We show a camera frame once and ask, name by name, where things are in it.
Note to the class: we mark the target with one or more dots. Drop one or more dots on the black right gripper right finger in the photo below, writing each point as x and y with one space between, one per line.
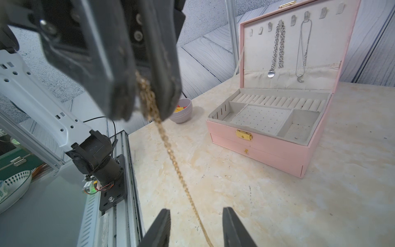
234 232

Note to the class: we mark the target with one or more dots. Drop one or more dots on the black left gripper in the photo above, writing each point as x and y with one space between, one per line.
95 43

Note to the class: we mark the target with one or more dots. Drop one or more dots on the metal base rail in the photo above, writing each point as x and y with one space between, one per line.
112 218

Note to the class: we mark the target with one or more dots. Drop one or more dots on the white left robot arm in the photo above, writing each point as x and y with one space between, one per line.
90 151

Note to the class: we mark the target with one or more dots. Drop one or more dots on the red yellow snack packets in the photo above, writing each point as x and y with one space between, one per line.
179 109

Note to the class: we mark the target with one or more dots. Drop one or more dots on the metal frame post left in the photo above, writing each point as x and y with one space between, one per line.
233 30

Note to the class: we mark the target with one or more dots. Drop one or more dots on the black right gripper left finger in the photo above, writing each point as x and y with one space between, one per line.
158 234

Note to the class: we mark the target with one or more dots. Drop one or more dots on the small purple bowl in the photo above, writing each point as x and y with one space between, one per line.
184 115

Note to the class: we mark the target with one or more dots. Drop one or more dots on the white patterned dish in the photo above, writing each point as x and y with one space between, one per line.
16 186

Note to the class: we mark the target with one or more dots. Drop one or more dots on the pink jewelry box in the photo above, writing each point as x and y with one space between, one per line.
290 65

